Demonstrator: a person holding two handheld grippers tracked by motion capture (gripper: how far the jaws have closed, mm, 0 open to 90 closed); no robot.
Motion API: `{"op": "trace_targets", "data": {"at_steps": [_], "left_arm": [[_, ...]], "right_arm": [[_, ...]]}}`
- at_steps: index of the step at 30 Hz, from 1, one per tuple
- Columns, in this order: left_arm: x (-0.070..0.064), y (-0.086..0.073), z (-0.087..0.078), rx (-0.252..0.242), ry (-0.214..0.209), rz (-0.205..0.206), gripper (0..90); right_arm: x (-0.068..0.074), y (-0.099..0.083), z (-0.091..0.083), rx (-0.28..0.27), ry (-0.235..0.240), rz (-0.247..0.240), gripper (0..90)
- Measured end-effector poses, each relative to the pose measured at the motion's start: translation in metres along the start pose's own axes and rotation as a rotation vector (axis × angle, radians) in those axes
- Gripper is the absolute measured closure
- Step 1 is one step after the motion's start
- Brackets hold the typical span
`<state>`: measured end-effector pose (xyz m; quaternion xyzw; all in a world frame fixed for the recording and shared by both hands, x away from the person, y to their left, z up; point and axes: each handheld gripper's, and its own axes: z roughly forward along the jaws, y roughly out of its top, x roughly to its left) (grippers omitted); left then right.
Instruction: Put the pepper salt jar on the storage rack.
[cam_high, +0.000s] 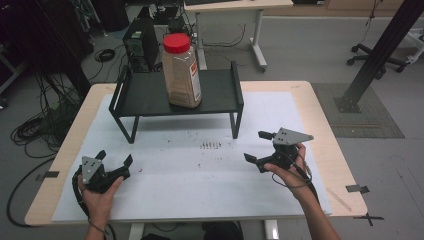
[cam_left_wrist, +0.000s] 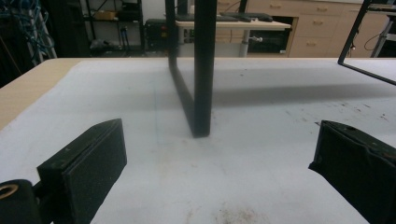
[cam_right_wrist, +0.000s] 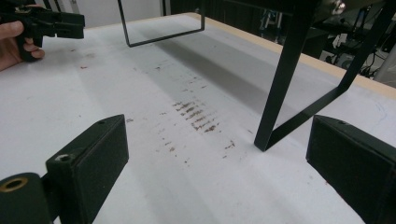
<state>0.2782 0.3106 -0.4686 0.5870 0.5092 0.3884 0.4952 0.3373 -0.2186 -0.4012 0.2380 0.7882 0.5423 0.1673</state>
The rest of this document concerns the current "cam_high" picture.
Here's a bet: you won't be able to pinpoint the black office chair base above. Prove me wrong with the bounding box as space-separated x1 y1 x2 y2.
346 28 424 81

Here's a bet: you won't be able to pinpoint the coiled black cable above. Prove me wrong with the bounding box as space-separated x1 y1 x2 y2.
94 48 116 63

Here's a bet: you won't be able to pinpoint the black metal shelf rack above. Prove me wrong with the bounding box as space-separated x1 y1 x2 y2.
108 60 245 145

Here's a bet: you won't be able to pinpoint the dark cloth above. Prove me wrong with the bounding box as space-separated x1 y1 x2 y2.
199 221 245 240

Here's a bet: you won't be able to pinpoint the long black floor cable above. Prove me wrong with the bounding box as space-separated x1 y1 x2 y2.
5 156 57 229

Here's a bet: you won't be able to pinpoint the dark curtain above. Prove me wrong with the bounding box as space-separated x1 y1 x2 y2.
0 0 95 99

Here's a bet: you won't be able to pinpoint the pale tape strip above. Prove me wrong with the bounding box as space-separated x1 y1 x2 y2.
326 187 353 213

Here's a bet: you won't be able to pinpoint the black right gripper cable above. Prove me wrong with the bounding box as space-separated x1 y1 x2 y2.
271 150 322 205

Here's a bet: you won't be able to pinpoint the small grey computer tower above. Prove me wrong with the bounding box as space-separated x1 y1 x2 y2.
167 16 193 36

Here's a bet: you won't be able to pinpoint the black tape piece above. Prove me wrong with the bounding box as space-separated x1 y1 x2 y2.
35 170 61 182
345 183 371 195

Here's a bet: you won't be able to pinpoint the white foam mat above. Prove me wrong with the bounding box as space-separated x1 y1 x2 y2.
51 91 333 223

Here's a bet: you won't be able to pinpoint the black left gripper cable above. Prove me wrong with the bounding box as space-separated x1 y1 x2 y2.
71 166 91 218

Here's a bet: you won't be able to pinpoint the white table leg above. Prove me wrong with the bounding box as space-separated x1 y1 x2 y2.
264 219 281 240
127 222 146 240

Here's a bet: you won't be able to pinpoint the person's left hand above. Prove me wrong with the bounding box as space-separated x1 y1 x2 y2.
76 173 125 230

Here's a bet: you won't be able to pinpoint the thin wrist band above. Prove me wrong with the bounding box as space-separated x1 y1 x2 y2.
86 217 108 235

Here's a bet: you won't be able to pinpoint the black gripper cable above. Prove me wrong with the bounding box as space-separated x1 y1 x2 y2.
71 166 91 218
271 150 322 205

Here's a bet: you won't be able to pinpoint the person's right hand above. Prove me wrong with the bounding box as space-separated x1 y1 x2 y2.
263 142 314 202

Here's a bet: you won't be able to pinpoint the pale wooden desk white legs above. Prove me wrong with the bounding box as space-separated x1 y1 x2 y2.
183 0 295 73

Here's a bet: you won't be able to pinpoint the black metal stand post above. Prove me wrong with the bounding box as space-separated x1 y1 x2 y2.
333 0 424 114

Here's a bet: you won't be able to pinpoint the tangle of black floor cables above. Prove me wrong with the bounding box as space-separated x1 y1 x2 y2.
9 71 86 160

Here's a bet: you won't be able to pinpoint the black computer tower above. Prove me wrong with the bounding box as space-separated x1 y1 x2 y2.
122 16 161 73

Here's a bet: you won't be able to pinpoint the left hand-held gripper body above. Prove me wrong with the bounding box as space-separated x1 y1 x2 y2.
79 155 132 195

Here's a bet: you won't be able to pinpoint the clear jar with red lid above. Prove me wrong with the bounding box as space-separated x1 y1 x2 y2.
161 32 203 109

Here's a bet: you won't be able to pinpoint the grey floor mat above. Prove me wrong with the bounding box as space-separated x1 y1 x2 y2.
311 82 406 140

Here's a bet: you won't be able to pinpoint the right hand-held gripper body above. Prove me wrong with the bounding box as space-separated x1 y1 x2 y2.
265 127 315 174

